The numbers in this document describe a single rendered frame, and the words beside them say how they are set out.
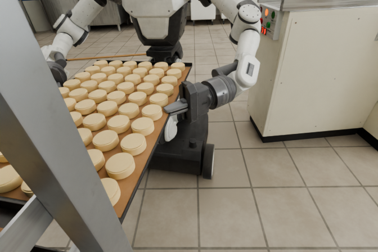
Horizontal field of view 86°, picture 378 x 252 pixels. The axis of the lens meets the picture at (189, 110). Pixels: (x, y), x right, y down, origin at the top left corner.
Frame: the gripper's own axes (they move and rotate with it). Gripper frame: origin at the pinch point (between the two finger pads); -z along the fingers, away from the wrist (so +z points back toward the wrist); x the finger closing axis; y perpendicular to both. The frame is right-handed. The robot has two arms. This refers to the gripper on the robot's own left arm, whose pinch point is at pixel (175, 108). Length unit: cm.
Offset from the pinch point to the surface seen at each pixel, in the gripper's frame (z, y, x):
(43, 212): -25.9, 26.8, 15.7
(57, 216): -25.2, 27.2, 15.0
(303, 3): 78, -16, 16
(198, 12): 252, -335, -42
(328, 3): 88, -11, 15
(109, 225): -22.4, 27.5, 10.9
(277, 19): 72, -24, 9
